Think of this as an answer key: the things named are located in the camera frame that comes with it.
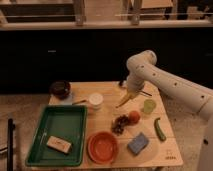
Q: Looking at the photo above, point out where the yellow banana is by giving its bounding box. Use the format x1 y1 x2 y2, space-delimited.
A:
116 93 131 108

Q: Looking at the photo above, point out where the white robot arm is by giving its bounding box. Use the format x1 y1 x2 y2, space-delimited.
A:
126 50 213 171

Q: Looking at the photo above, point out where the red bowl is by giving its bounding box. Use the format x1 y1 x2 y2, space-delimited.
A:
87 131 119 164

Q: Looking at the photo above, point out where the dark brown bowl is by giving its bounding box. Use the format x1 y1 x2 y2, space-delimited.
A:
50 81 70 99

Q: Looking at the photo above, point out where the green translucent cup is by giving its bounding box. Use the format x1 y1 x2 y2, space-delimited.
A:
143 99 156 115

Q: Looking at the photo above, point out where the red apple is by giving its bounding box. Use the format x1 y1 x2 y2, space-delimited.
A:
128 111 140 124

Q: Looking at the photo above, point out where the dark grape bunch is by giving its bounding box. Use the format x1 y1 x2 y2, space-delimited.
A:
111 115 129 135

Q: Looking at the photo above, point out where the white cup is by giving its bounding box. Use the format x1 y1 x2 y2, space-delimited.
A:
88 93 103 109

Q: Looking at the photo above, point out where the blue sponge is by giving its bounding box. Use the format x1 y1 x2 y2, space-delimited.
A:
127 133 149 155

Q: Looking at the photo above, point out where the small wooden spoon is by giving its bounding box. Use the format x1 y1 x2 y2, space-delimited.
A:
72 99 87 105

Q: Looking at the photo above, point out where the green cucumber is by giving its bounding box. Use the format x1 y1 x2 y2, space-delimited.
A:
154 118 166 142

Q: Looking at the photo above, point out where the green plastic tray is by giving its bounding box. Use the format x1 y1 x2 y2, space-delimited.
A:
26 105 87 167

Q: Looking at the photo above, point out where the tan sponge block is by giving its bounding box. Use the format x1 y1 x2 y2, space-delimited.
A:
47 136 72 154

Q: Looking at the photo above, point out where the black stand post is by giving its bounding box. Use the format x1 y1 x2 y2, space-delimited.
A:
7 118 15 171

